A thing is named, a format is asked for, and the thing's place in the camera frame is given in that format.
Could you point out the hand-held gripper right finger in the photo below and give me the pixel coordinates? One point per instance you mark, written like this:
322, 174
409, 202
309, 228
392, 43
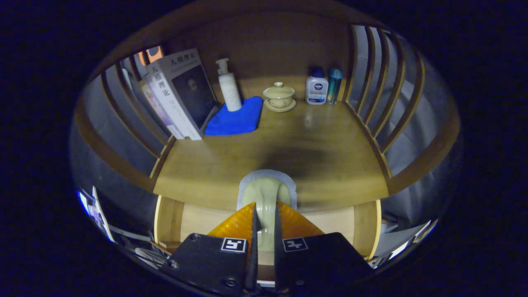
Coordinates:
278, 268

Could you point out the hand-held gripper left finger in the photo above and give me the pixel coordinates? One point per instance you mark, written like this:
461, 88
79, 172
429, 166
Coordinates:
253, 268

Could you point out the wooden countertop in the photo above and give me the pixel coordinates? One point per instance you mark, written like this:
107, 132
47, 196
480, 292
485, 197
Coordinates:
338, 136

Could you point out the wooden cabinet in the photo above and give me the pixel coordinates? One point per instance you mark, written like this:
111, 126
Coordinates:
268, 45

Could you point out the blue folded cloth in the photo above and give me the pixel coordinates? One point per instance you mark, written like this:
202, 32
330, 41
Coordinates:
235, 121

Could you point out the beige lidded teacup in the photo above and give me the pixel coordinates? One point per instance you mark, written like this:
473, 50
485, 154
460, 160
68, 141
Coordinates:
279, 97

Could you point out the white pump bottle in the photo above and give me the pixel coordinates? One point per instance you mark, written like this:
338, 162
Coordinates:
231, 93

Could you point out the white book with dark cover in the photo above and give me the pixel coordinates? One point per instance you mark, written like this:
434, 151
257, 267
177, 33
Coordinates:
194, 95

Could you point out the white bottle with blue cap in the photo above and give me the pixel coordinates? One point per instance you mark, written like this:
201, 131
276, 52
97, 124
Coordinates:
317, 88

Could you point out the thin purple white book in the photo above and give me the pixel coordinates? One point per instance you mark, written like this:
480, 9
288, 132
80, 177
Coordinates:
159, 107

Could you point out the teal slim bottle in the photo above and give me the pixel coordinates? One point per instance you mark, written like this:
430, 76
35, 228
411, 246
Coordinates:
334, 86

